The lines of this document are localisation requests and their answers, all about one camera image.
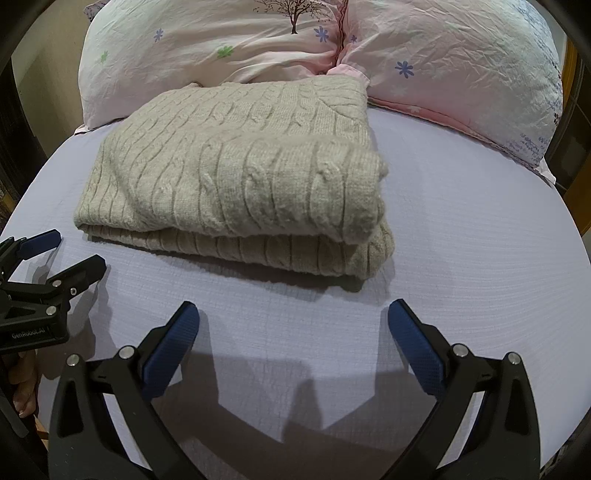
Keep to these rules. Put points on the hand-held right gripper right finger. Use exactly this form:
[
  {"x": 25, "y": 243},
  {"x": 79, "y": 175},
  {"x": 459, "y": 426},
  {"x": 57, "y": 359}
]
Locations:
[{"x": 418, "y": 344}]

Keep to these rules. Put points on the dark wooden bed frame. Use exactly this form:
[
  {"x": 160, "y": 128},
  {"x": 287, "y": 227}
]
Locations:
[{"x": 567, "y": 138}]

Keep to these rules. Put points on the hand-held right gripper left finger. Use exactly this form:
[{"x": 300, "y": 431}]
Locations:
[{"x": 170, "y": 344}]

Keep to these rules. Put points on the person's left hand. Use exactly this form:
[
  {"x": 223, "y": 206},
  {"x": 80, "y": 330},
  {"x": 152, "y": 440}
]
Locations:
[{"x": 24, "y": 378}]

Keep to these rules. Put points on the white floral pillow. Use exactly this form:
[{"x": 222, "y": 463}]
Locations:
[{"x": 203, "y": 50}]

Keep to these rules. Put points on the lavender bed sheet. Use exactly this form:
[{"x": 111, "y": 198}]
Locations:
[{"x": 295, "y": 295}]

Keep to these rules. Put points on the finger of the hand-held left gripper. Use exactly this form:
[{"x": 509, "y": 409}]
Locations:
[
  {"x": 40, "y": 242},
  {"x": 79, "y": 273}
]

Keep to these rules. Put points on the pink floral pillow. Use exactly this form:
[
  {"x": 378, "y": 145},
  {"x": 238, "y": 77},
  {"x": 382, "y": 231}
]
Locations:
[{"x": 455, "y": 69}]

